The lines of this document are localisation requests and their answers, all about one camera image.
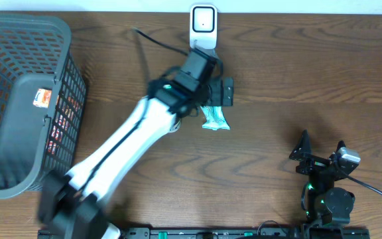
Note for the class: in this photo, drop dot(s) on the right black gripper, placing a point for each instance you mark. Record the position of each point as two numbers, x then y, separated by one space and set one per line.
314 162

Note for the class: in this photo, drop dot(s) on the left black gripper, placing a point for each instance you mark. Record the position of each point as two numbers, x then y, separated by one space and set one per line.
215 97

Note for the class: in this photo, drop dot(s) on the teal snack packet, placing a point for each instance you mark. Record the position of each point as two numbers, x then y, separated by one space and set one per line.
215 119

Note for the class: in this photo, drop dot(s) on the red orange snack bag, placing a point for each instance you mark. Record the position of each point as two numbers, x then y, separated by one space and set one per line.
65 123

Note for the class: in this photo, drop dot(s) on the orange small carton box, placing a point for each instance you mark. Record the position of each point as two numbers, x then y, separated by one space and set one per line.
42 98

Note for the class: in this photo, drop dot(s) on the green lid jar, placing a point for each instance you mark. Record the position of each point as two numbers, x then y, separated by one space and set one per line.
176 126

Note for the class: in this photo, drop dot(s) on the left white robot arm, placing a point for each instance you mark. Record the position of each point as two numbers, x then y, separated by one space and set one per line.
72 205

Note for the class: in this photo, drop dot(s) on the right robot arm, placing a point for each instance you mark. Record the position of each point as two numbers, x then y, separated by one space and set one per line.
324 203

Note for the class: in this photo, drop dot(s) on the grey plastic basket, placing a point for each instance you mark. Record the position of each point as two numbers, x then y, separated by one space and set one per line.
34 53

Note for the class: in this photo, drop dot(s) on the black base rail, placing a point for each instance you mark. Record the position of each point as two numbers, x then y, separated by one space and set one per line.
222 233

